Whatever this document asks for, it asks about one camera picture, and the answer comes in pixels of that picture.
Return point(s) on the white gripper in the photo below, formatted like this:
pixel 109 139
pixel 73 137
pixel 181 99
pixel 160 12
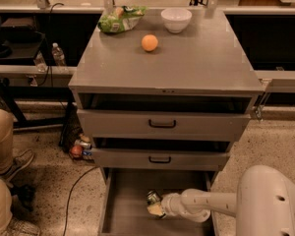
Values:
pixel 169 202

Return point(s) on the green soda can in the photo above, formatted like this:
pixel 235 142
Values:
pixel 153 197

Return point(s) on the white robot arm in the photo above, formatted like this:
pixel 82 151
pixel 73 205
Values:
pixel 263 205

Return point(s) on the bottom grey drawer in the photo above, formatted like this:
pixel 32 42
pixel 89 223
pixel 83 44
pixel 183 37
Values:
pixel 125 209

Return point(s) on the grey drawer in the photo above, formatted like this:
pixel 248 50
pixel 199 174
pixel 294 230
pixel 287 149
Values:
pixel 160 159
pixel 163 125
pixel 125 209

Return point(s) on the middle grey drawer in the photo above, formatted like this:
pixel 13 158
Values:
pixel 160 159

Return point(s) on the can on floor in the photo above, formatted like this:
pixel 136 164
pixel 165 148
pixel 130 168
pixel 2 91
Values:
pixel 83 144

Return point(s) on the top grey drawer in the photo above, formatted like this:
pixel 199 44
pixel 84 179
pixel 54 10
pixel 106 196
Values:
pixel 163 125

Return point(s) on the grey drawer cabinet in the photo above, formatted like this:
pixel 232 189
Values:
pixel 202 69

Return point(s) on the red apple on floor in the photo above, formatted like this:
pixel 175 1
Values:
pixel 76 151

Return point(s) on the grey sneaker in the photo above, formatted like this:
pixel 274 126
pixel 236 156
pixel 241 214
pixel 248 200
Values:
pixel 18 227
pixel 20 162

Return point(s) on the person leg khaki lower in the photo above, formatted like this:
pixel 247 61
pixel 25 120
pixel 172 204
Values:
pixel 0 205

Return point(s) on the person leg khaki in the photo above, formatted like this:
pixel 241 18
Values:
pixel 6 141
pixel 0 205

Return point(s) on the orange fruit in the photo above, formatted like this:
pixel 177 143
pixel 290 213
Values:
pixel 149 42

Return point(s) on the person leg khaki upper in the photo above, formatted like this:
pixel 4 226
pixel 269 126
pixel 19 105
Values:
pixel 6 141

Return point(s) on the clear water bottle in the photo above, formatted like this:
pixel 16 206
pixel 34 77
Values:
pixel 40 63
pixel 58 55

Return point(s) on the white bowl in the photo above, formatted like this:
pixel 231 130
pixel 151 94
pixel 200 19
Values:
pixel 176 19

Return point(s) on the green chip bag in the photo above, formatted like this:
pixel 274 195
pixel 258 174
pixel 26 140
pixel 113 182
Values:
pixel 121 19

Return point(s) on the dark side table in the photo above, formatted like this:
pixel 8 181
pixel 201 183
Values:
pixel 20 41

